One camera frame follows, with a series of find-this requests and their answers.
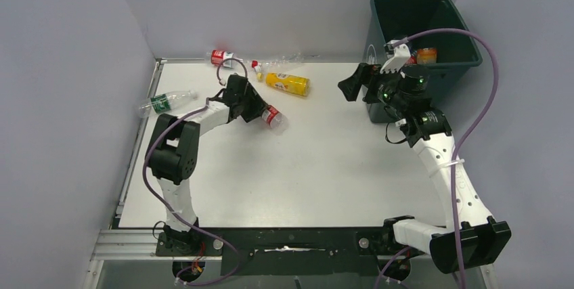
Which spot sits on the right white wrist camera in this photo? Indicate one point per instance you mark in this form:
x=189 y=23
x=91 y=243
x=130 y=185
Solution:
x=398 y=53

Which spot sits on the yellow juice bottle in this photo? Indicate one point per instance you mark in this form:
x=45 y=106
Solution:
x=295 y=85

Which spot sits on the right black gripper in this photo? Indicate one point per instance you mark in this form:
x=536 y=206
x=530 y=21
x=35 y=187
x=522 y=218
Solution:
x=351 y=86

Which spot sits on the clear crushed bottle at back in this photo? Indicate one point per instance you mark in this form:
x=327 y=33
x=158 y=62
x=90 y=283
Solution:
x=278 y=64

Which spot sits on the red label bottle at back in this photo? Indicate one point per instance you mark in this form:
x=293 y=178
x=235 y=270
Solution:
x=216 y=56

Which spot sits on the green label bottle far left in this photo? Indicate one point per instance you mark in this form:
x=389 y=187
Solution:
x=165 y=102

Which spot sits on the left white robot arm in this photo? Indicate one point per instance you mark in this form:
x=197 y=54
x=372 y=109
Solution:
x=172 y=154

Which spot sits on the orange tea bottle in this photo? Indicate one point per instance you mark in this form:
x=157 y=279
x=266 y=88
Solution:
x=426 y=55

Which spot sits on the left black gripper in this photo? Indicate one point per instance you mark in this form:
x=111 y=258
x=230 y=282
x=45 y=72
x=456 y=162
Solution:
x=257 y=105

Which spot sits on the red blue label bottle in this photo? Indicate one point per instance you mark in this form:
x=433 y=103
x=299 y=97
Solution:
x=274 y=119

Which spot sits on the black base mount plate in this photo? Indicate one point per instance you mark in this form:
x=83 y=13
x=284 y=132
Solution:
x=247 y=251

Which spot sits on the gold red energy drink bottle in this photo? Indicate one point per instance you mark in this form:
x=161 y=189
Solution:
x=411 y=61

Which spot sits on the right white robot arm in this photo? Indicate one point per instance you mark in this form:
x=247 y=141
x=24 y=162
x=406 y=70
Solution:
x=471 y=237

